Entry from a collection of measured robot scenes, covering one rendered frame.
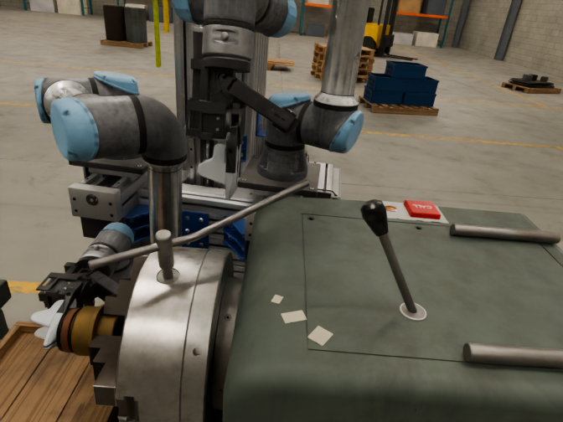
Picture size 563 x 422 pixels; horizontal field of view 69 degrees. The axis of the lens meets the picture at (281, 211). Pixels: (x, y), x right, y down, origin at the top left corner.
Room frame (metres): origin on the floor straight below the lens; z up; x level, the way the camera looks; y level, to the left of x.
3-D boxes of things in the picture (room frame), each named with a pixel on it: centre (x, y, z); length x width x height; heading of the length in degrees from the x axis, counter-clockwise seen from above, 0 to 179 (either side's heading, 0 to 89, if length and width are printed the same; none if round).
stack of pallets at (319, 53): (10.14, -1.08, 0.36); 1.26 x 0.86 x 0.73; 105
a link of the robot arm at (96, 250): (0.71, 0.38, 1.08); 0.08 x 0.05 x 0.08; 91
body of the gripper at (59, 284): (0.63, 0.39, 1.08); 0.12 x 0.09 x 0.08; 1
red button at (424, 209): (0.76, -0.29, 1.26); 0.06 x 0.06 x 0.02; 1
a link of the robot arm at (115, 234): (0.79, 0.39, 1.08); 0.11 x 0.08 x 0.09; 1
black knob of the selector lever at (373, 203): (0.47, -0.12, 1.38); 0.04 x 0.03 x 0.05; 91
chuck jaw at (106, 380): (0.43, 0.23, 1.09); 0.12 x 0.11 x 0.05; 1
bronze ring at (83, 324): (0.52, 0.31, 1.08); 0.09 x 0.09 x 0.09; 2
